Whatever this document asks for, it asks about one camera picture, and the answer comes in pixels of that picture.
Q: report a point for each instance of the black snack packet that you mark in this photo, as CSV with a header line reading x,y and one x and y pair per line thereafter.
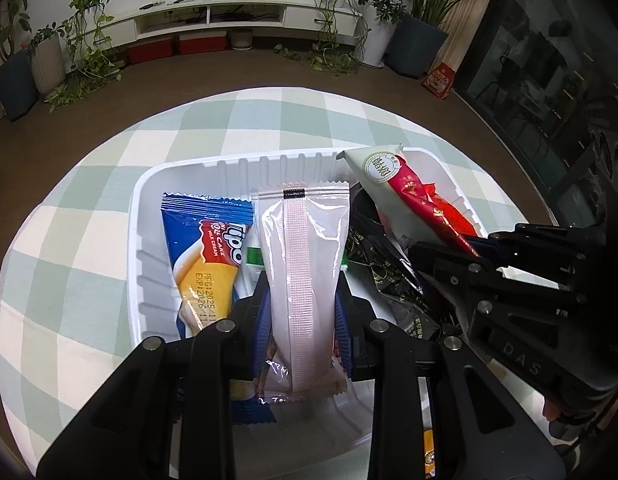
x,y
379,265

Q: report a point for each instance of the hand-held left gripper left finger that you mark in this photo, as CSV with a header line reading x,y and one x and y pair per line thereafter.
x,y
263,330

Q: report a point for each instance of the plant in white ribbed pot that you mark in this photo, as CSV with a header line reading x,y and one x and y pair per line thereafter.
x,y
46,67

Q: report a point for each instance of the green snack packet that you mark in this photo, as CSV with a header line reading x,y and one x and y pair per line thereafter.
x,y
251,260

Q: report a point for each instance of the glass sliding door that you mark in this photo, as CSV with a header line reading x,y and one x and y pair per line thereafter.
x,y
529,60

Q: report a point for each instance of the white and red snack packet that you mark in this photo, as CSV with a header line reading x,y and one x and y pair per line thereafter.
x,y
389,185

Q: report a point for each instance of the red storage box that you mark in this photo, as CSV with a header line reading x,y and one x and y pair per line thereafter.
x,y
202,43

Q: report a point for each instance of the red printed bag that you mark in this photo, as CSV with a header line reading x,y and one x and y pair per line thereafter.
x,y
439,82

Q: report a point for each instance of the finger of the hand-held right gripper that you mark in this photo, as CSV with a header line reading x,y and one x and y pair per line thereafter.
x,y
549,255
454,272

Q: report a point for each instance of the white television cabinet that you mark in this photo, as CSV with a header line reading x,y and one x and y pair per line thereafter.
x,y
299,12

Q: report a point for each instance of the beige curtain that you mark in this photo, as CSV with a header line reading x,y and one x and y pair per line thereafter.
x,y
464,52

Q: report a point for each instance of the small white empty pot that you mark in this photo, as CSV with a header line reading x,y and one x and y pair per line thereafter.
x,y
241,39

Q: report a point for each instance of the blue roll cake packet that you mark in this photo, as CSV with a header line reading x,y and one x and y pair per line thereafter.
x,y
209,260

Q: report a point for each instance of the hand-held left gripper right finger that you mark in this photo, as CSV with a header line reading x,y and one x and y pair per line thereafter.
x,y
342,332

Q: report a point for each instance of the green checkered tablecloth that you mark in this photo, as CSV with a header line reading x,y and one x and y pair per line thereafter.
x,y
89,210

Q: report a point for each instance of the orange snack packet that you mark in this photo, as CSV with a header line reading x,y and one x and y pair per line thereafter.
x,y
429,452

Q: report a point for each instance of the large-leaf plant in dark pot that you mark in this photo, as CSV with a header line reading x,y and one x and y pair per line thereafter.
x,y
416,42

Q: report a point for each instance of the pale pink snack packet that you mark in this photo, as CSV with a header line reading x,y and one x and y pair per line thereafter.
x,y
304,260

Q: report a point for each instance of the dark remote control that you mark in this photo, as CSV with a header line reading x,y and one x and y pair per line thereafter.
x,y
150,5

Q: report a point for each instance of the white plastic tray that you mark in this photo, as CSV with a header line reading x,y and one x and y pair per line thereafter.
x,y
199,180

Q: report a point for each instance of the person's right hand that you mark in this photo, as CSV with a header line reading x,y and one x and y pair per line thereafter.
x,y
549,410

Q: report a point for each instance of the leafy plant in white pot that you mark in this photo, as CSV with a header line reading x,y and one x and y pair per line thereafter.
x,y
379,42

